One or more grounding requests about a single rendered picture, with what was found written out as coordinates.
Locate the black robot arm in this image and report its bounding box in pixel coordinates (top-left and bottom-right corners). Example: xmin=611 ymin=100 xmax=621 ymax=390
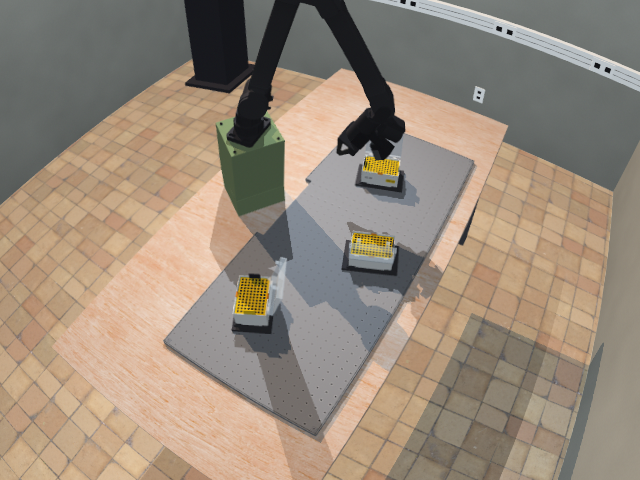
xmin=227 ymin=0 xmax=406 ymax=161

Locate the yellow tip rack with black holes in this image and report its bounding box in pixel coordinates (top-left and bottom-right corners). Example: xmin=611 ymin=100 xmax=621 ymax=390
xmin=363 ymin=157 xmax=399 ymax=176
xmin=352 ymin=233 xmax=394 ymax=247

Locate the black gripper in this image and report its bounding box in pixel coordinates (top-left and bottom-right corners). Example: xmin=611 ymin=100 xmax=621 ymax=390
xmin=336 ymin=120 xmax=371 ymax=156

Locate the yellow plate with black holes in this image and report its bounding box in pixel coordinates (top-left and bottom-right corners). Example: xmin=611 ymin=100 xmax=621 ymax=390
xmin=235 ymin=274 xmax=269 ymax=315

